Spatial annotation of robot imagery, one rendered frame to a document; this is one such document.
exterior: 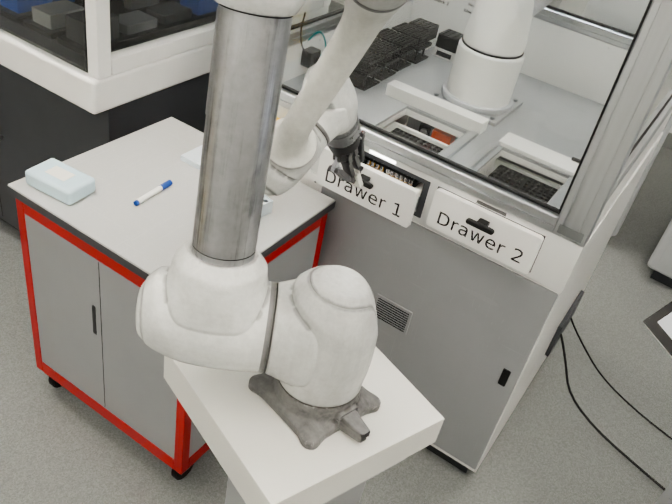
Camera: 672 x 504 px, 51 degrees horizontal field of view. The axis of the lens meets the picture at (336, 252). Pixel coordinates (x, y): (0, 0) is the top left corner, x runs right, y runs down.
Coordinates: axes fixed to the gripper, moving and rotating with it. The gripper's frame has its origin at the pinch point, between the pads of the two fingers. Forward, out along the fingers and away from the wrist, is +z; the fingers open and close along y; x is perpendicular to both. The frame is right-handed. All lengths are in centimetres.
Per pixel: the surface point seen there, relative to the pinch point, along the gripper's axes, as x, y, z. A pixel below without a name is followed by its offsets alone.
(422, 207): -14.4, 6.5, 14.1
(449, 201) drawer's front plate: -21.4, 8.6, 7.9
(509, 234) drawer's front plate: -38.3, 8.0, 8.8
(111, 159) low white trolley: 64, -26, 3
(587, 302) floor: -57, 57, 153
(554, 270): -51, 7, 14
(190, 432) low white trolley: 11, -74, 31
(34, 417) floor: 62, -98, 45
